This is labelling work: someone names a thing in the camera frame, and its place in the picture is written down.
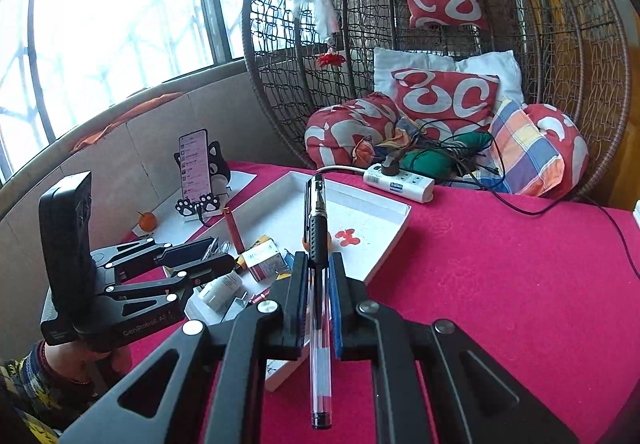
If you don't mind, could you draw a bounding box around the pink tablecloth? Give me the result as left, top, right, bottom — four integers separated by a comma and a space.
119, 160, 640, 444

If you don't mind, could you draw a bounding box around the smartphone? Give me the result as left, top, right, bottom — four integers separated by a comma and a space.
178, 129, 212, 202

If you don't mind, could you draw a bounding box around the white power strip near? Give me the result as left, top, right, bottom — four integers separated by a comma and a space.
363, 164, 435, 204

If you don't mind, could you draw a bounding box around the black cat phone stand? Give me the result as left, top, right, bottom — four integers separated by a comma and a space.
174, 130, 231, 219

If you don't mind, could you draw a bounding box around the red white square pillow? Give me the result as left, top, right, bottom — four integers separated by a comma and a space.
390, 68, 499, 140

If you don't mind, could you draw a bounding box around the black cable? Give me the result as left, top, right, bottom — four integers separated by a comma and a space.
349, 116, 640, 283

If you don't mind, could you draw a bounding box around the red white cushion left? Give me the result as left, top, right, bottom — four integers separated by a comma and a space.
304, 93, 399, 168

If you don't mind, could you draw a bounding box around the plaid pillow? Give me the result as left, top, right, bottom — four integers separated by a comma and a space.
489, 100, 564, 197

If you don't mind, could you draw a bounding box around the orange tangerine in tray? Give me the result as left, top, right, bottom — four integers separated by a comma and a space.
302, 232, 332, 253

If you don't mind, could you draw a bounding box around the red rectangular box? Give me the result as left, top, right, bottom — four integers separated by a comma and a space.
222, 207, 245, 254

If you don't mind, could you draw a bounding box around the red white card box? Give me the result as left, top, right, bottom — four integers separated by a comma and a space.
242, 238, 288, 282

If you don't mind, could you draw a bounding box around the small white bottle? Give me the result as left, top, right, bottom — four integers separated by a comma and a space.
198, 271, 243, 312

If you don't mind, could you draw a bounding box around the small red white pillow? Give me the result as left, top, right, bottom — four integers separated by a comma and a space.
406, 0, 489, 30

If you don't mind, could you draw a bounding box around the left hand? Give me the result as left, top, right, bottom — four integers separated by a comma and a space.
43, 341, 132, 383

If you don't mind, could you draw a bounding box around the white charger plug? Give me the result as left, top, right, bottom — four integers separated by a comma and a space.
184, 292, 224, 326

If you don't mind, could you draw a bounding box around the red white round cushion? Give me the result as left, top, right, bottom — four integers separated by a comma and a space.
525, 104, 589, 199

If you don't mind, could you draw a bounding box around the wicker hanging chair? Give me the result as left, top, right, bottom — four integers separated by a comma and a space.
242, 0, 631, 194

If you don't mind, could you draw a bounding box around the white storage tray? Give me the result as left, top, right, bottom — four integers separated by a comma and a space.
196, 171, 411, 392

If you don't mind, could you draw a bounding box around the green cloth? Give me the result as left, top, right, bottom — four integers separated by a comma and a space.
399, 131, 494, 181

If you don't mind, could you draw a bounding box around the small orange tangerine outside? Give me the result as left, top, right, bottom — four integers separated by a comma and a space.
138, 212, 157, 233

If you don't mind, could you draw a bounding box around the black gel pen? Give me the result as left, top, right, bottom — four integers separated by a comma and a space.
304, 174, 332, 430

